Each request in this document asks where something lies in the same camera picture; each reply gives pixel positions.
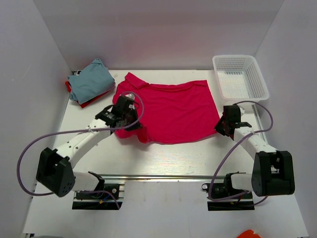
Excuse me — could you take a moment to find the magenta red t shirt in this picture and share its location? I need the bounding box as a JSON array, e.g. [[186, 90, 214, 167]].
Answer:
[[112, 72, 219, 144]]

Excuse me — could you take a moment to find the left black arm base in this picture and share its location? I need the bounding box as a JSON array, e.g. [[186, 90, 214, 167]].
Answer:
[[72, 183, 124, 211]]

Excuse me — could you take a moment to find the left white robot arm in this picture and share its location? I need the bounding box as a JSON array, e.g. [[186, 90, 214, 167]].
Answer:
[[36, 92, 144, 198]]

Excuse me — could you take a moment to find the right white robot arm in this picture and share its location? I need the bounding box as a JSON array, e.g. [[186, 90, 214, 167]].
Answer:
[[208, 103, 295, 201]]

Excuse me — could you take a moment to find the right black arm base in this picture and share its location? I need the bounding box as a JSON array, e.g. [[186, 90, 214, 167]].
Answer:
[[201, 172, 255, 211]]

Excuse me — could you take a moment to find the white perforated plastic basket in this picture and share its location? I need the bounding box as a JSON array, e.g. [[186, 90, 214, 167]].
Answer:
[[212, 55, 269, 105]]

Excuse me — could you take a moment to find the folded light blue t shirt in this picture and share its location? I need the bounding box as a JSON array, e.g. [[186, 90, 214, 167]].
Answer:
[[67, 58, 115, 104]]

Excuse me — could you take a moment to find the orange object at bottom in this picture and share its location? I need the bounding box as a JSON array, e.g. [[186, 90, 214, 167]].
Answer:
[[237, 230, 261, 238]]

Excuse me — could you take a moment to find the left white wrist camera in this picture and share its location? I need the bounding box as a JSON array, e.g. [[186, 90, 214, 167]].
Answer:
[[125, 93, 135, 100]]

